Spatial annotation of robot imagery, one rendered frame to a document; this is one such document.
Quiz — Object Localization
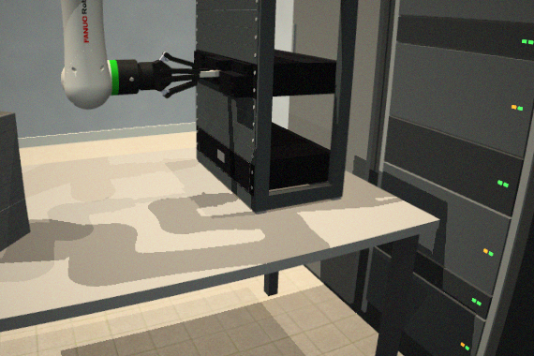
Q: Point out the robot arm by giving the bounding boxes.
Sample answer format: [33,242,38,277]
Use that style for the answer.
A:
[61,0,141,110]

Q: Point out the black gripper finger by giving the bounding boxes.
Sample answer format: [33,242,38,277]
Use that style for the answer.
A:
[159,52,221,75]
[160,74,219,98]

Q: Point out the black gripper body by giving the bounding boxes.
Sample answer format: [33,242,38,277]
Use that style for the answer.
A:
[138,60,172,92]

